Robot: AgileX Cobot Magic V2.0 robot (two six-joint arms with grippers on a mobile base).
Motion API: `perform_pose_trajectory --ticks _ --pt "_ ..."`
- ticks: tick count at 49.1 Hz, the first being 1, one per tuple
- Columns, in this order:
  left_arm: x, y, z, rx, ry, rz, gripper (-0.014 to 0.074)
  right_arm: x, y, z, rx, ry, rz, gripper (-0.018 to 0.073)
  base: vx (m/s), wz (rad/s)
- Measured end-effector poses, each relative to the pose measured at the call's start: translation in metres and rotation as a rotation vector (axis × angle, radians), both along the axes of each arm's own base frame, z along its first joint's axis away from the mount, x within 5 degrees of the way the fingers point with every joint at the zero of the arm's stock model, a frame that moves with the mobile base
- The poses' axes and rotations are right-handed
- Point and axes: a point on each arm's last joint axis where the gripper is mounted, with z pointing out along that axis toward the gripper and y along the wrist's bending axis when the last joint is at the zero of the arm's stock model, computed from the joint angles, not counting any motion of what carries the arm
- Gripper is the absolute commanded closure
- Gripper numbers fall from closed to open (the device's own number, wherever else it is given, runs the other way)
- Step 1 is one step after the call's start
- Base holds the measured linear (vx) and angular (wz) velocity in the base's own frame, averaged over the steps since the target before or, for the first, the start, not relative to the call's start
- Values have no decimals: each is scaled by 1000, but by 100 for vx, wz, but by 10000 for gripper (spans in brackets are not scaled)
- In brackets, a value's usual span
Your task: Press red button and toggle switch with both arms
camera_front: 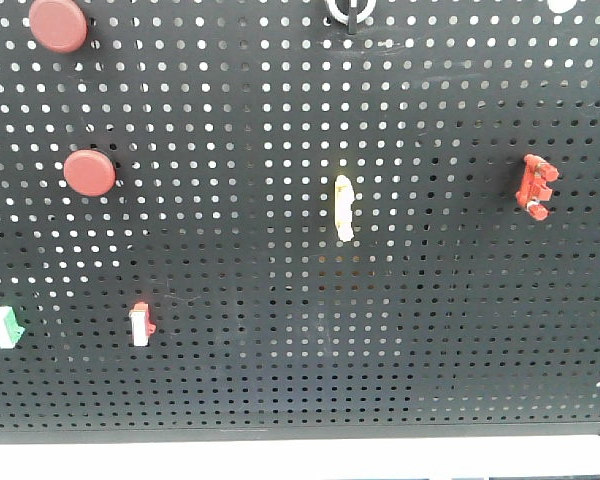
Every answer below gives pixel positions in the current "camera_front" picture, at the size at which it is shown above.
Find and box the lower red push button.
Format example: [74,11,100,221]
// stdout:
[63,150,116,196]

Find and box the red push button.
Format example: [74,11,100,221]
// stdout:
[63,150,116,196]
[28,0,88,53]

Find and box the upper red push button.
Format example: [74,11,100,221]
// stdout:
[28,0,88,53]

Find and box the black perforated pegboard panel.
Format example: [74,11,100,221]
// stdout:
[0,1,600,443]

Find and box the white height-adjustable table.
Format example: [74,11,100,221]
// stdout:
[0,434,600,479]

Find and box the yellow toggle switch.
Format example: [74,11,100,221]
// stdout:
[334,175,355,242]

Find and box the white red rocker switch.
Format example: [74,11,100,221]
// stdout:
[129,302,156,347]

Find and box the black rotary selector switch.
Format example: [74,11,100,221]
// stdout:
[324,0,377,35]

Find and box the white green rocker switch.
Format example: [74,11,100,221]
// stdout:
[0,306,25,349]

